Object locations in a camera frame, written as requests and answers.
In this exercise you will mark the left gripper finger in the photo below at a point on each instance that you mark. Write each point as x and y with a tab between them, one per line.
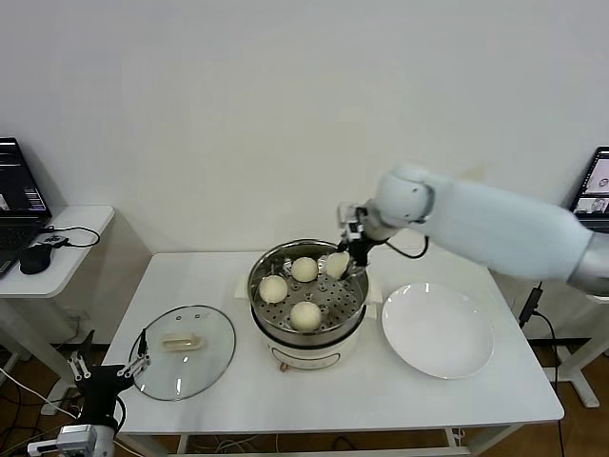
80	366
143	343

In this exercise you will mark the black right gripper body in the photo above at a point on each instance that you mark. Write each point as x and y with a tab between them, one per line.
360	248

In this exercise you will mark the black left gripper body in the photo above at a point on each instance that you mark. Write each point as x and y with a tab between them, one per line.
101	388

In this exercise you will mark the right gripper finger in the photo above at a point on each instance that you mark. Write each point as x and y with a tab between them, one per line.
359	267
343	247

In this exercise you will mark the white steamed baozi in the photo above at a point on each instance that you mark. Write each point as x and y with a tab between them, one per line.
305	315
272	289
337	264
304	269

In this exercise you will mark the glass pot lid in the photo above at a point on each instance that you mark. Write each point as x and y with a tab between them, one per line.
183	343

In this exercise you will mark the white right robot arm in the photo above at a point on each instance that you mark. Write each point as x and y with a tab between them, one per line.
499	228

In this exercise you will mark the stainless steel steamer basket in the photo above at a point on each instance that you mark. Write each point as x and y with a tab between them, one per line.
342	304

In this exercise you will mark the white floor power strip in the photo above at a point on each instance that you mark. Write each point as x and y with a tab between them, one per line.
52	408

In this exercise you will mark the white round plate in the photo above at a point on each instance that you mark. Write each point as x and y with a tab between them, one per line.
404	302

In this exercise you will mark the cream electric cooker pot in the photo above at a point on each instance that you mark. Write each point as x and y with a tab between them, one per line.
309	354

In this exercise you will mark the white side table with mouse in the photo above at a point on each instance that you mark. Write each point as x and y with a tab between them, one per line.
71	266

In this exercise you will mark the black computer mouse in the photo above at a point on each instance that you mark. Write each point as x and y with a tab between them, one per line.
34	259

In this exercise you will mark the small black usb hub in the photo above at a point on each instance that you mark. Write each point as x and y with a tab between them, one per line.
54	240

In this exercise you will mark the black laptop dark screen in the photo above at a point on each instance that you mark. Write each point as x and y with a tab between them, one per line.
19	181

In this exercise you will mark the grey laptop bright screen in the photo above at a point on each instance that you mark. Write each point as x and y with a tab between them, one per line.
595	176

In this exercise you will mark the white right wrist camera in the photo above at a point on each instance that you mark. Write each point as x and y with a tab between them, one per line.
349	219

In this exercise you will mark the white wall socket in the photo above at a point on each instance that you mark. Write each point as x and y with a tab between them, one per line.
78	315

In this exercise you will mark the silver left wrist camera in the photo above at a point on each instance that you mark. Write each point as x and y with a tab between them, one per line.
71	440

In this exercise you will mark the white main table frame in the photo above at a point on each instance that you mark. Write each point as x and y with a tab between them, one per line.
182	445

